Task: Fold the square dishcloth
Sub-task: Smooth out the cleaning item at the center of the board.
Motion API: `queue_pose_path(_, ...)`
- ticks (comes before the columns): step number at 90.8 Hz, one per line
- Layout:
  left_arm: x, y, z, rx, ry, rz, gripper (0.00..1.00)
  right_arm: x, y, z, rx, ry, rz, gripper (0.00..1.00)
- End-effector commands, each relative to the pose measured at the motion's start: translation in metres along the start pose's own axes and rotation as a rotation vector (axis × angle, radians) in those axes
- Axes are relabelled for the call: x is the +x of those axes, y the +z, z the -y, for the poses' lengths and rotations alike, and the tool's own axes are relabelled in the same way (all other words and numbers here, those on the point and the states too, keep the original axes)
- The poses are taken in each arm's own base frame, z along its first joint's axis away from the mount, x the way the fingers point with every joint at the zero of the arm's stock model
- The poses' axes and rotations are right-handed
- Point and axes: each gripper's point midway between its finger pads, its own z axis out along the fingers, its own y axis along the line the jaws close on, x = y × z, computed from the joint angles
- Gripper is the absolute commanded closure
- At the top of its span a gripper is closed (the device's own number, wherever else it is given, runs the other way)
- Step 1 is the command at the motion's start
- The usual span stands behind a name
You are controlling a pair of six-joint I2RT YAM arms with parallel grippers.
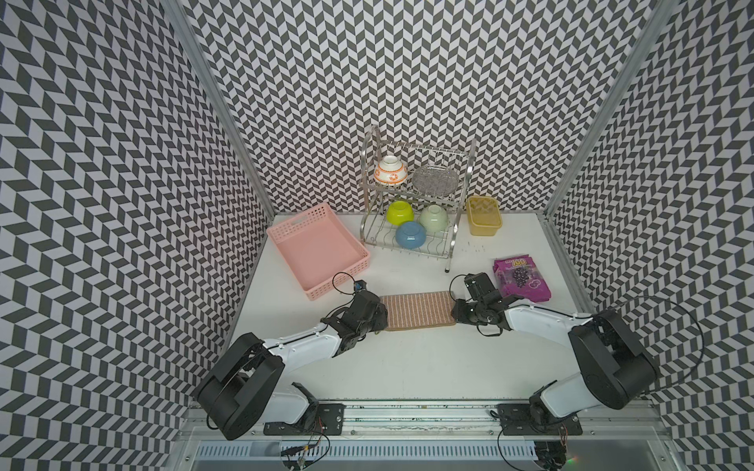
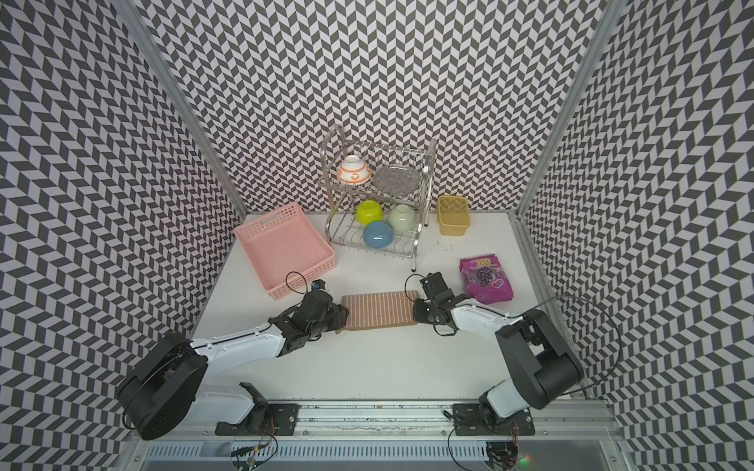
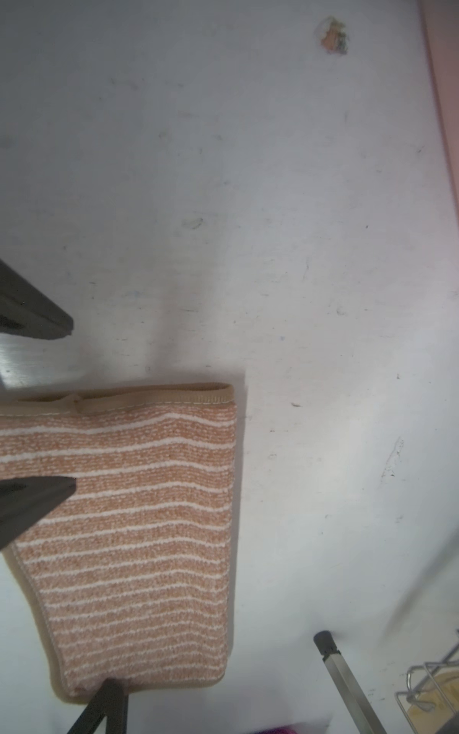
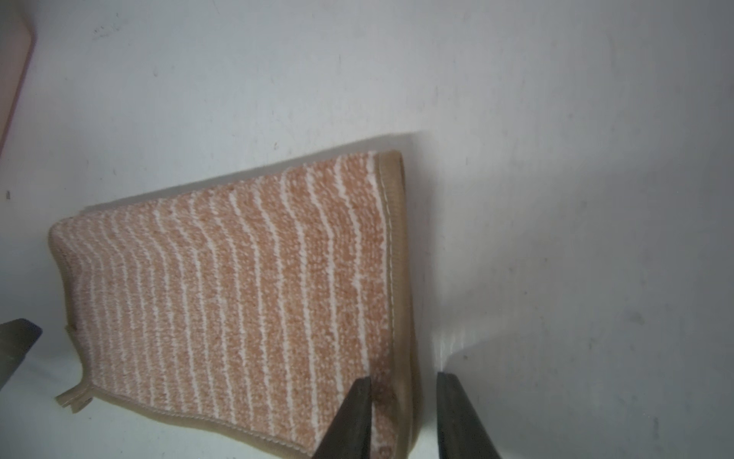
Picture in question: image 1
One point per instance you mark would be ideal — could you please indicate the yellow plastic container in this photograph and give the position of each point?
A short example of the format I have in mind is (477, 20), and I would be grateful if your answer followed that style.
(484, 216)

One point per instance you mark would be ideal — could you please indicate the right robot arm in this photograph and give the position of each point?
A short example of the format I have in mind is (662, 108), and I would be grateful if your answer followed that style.
(614, 366)

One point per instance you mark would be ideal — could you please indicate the striped brown dishcloth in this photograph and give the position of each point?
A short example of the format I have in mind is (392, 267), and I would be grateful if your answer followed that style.
(419, 311)

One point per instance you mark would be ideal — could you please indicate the blue bowl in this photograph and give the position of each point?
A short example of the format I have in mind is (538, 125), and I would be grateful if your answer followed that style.
(411, 235)

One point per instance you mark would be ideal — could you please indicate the white orange patterned bowl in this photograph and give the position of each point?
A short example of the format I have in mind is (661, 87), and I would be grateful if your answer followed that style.
(391, 171)

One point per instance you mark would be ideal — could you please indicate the lime green bowl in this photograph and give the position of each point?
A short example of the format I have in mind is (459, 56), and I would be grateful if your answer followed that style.
(399, 212)

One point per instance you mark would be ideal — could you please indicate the silver metal dish rack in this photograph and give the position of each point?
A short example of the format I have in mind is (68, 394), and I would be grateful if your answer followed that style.
(375, 230)

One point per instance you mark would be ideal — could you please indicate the purple blackcurrant gummy bag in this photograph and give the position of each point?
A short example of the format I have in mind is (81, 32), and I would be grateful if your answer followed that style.
(520, 276)

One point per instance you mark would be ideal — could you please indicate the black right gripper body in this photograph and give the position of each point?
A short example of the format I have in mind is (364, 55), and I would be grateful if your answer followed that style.
(469, 312)

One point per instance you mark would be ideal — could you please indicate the pale green bowl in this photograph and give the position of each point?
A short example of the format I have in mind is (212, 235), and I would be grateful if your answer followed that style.
(434, 218)

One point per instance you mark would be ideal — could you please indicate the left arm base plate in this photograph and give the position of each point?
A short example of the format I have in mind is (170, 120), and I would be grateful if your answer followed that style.
(295, 411)

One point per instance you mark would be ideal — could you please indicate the pink plastic basket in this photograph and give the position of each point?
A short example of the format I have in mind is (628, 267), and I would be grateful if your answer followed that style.
(318, 248)

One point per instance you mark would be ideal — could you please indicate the grey patterned plate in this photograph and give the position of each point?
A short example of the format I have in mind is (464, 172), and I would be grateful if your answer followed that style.
(435, 181)

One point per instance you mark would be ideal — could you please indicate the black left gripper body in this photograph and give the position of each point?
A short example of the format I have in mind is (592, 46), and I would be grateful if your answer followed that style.
(377, 322)

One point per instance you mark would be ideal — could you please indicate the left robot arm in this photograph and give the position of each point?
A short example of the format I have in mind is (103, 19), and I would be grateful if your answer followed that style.
(246, 386)

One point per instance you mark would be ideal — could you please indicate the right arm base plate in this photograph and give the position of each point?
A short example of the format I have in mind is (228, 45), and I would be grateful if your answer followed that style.
(523, 419)

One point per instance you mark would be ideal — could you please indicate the aluminium front rail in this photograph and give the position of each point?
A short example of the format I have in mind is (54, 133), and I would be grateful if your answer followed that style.
(479, 419)

